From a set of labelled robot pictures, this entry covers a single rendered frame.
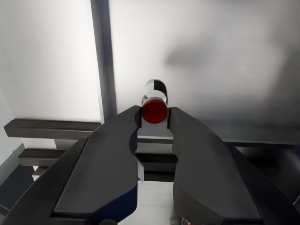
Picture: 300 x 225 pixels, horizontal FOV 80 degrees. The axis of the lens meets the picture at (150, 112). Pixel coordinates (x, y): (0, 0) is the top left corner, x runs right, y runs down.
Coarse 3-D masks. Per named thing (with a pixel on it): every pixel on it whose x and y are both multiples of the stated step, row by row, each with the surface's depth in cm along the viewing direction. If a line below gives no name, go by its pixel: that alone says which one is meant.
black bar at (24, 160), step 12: (24, 156) 27; (36, 156) 27; (48, 156) 28; (60, 156) 28; (144, 156) 28; (156, 156) 28; (168, 156) 28; (144, 168) 28; (156, 168) 28; (168, 168) 28; (264, 168) 27; (276, 168) 27
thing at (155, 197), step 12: (144, 180) 27; (156, 180) 27; (168, 180) 27; (144, 192) 34; (156, 192) 34; (168, 192) 33; (144, 204) 36; (156, 204) 35; (168, 204) 35; (132, 216) 38; (144, 216) 38; (156, 216) 37; (168, 216) 37
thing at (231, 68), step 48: (96, 0) 17; (144, 0) 18; (192, 0) 18; (240, 0) 18; (288, 0) 18; (96, 48) 18; (144, 48) 20; (192, 48) 20; (240, 48) 20; (288, 48) 20; (192, 96) 23; (240, 96) 23; (288, 96) 23
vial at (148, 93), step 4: (148, 80) 17; (152, 80) 16; (160, 80) 17; (148, 84) 16; (152, 84) 16; (164, 84) 17; (144, 88) 16; (148, 88) 15; (152, 88) 15; (144, 92) 15; (148, 92) 14; (152, 92) 14; (156, 92) 14; (160, 92) 14; (144, 96) 14; (148, 96) 14; (152, 96) 14; (156, 96) 14; (160, 96) 14; (164, 96) 14; (144, 100) 14; (164, 100) 14
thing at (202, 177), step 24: (168, 120) 12; (192, 120) 11; (192, 144) 9; (216, 144) 9; (192, 168) 8; (216, 168) 8; (192, 192) 7; (216, 192) 7; (240, 192) 7; (192, 216) 7; (216, 216) 6; (240, 216) 6
